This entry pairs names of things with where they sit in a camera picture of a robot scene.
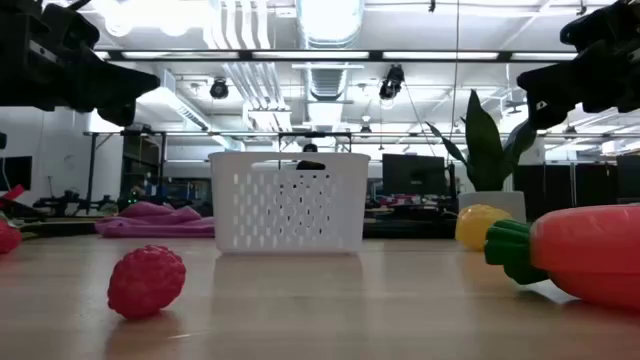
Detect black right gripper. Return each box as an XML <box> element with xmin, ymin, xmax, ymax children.
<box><xmin>516</xmin><ymin>0</ymin><xmax>640</xmax><ymax>132</ymax></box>

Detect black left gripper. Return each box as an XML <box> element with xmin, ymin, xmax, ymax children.
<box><xmin>0</xmin><ymin>0</ymin><xmax>162</xmax><ymax>128</ymax></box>

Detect yellow round toy fruit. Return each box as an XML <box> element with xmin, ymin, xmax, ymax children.
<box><xmin>454</xmin><ymin>203</ymin><xmax>514</xmax><ymax>252</ymax></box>

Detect orange toy carrot green top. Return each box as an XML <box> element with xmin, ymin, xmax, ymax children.
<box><xmin>483</xmin><ymin>203</ymin><xmax>640</xmax><ymax>311</ymax></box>

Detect red toy strawberry green leaves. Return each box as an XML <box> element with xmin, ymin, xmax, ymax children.
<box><xmin>0</xmin><ymin>213</ymin><xmax>39</xmax><ymax>256</ymax></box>

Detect red toy raspberry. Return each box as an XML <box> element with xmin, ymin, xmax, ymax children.
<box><xmin>106</xmin><ymin>244</ymin><xmax>188</xmax><ymax>321</ymax></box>

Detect dark storage shelf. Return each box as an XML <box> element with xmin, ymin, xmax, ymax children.
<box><xmin>119</xmin><ymin>131</ymin><xmax>168</xmax><ymax>212</ymax></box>

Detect round bright ceiling lamp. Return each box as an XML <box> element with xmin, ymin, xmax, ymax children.
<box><xmin>101</xmin><ymin>3</ymin><xmax>137</xmax><ymax>39</ymax></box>
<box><xmin>158</xmin><ymin>7</ymin><xmax>195</xmax><ymax>39</ymax></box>

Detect green snake plant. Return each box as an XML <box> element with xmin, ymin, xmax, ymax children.
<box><xmin>425</xmin><ymin>88</ymin><xmax>539</xmax><ymax>194</ymax></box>

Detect black partition panels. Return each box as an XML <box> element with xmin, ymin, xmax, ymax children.
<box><xmin>513</xmin><ymin>155</ymin><xmax>640</xmax><ymax>222</ymax></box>

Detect black hanging spotlight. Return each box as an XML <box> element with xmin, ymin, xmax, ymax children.
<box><xmin>377</xmin><ymin>63</ymin><xmax>406</xmax><ymax>102</ymax></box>
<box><xmin>209</xmin><ymin>76</ymin><xmax>231</xmax><ymax>101</ymax></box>

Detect white plant pot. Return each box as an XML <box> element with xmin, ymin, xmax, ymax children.
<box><xmin>457</xmin><ymin>190</ymin><xmax>528</xmax><ymax>224</ymax></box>

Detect purple cloth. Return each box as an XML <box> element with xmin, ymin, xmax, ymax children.
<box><xmin>94</xmin><ymin>200</ymin><xmax>217</xmax><ymax>239</ymax></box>

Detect black overhead rig bar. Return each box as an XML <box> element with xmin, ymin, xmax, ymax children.
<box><xmin>93</xmin><ymin>48</ymin><xmax>582</xmax><ymax>64</ymax></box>

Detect red tool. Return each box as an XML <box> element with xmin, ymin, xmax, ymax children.
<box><xmin>0</xmin><ymin>183</ymin><xmax>27</xmax><ymax>207</ymax></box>

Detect black computer monitor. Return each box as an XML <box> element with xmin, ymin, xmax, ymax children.
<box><xmin>381</xmin><ymin>153</ymin><xmax>447</xmax><ymax>198</ymax></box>

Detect black background table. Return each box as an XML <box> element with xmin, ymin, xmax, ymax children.
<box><xmin>19</xmin><ymin>217</ymin><xmax>461</xmax><ymax>240</ymax></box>

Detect person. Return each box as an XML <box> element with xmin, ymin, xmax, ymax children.
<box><xmin>295</xmin><ymin>142</ymin><xmax>327</xmax><ymax>172</ymax></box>

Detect white perforated plastic basket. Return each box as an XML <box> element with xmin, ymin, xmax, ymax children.
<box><xmin>208</xmin><ymin>151</ymin><xmax>372</xmax><ymax>255</ymax></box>

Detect black metal rig frame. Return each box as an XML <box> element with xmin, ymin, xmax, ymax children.
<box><xmin>81</xmin><ymin>129</ymin><xmax>169</xmax><ymax>217</ymax></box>

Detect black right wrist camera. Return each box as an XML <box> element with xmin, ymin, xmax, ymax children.
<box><xmin>559</xmin><ymin>13</ymin><xmax>619</xmax><ymax>47</ymax></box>

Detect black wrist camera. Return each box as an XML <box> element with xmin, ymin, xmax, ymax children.
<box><xmin>41</xmin><ymin>3</ymin><xmax>102</xmax><ymax>53</ymax></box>
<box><xmin>559</xmin><ymin>13</ymin><xmax>619</xmax><ymax>47</ymax></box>

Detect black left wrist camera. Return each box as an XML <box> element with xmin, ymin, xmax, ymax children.
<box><xmin>41</xmin><ymin>3</ymin><xmax>102</xmax><ymax>53</ymax></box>

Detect black wall screen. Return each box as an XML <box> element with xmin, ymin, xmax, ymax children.
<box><xmin>0</xmin><ymin>155</ymin><xmax>34</xmax><ymax>193</ymax></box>

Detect silver ceiling duct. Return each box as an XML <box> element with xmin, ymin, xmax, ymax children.
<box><xmin>293</xmin><ymin>0</ymin><xmax>367</xmax><ymax>102</ymax></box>

